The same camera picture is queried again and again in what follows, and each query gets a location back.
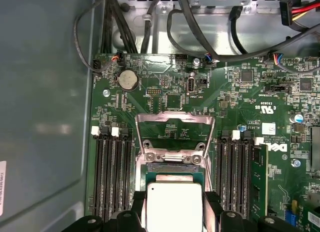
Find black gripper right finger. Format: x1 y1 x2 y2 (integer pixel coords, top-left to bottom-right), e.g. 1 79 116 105
203 191 301 232

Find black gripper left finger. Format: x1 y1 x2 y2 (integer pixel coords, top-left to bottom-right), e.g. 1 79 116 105
61 191 147 232

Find silver-topped CPU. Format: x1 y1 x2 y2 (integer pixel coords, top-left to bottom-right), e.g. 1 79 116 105
145 171 205 232

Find metal socket cover frame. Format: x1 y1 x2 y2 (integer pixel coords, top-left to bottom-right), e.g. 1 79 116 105
134 111 216 165

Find black RAM slot white clips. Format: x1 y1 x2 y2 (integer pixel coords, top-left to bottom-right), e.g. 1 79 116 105
111 126 125 221
91 126 105 222
250 137 270 222
227 130 241 212

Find green RAM stick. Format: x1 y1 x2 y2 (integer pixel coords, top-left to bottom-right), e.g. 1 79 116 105
251 144 270 221

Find green motherboard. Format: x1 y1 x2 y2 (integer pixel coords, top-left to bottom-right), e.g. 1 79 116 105
84 53 320 232

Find silver chipset heatsink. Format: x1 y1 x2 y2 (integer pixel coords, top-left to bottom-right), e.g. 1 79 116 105
310 126 320 170

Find internal USB port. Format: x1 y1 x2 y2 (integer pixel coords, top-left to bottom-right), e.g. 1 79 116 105
186 76 197 95

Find silver coin battery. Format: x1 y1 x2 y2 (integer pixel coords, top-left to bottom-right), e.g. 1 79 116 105
117 69 140 92

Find white label sticker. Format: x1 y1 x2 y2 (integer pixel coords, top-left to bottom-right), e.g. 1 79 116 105
0 160 7 216

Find black PC case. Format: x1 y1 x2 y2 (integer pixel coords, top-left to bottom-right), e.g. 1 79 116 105
0 0 320 232

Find thick dark cable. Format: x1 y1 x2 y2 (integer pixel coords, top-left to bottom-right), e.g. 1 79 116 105
174 0 320 64

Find black SATA cable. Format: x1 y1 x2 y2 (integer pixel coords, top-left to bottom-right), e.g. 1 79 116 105
229 5 249 55

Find black looped cable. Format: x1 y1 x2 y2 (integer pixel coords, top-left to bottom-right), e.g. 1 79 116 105
166 9 218 62

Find black cable white tie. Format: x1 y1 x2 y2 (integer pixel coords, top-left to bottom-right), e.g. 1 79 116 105
141 0 165 55

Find thin black fan wire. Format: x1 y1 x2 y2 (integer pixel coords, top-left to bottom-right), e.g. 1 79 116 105
73 0 121 75

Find braided black cable bundle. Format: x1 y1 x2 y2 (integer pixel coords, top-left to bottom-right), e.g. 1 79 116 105
102 0 138 55

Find black plug coloured wires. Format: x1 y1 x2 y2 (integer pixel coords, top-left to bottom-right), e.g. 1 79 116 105
279 0 320 32

